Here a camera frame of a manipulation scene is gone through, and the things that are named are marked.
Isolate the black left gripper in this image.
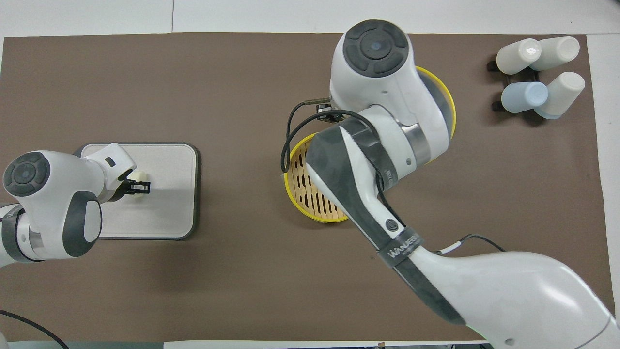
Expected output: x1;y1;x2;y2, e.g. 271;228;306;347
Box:
105;170;151;203

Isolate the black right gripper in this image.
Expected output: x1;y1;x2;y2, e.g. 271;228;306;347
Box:
317;102;345;123

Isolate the cream steamed bun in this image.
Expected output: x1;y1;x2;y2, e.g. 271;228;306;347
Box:
127;171;148;199

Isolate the yellow bamboo steamer base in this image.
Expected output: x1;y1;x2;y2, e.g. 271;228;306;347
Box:
284;132;350;224

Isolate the white cutting board grey rim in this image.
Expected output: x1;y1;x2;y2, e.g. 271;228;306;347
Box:
73;142;200;241

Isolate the brown table mat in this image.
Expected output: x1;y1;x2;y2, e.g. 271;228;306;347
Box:
0;32;618;341

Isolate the white plastic cup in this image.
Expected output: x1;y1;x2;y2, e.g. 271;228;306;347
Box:
534;71;586;120
530;36;581;72
496;38;543;76

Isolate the light blue plastic cup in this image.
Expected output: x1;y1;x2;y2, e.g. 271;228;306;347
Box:
501;81;549;114

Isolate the black cup rack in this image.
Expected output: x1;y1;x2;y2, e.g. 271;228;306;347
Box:
487;58;541;113

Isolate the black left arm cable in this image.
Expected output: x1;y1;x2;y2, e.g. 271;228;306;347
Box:
0;309;70;349

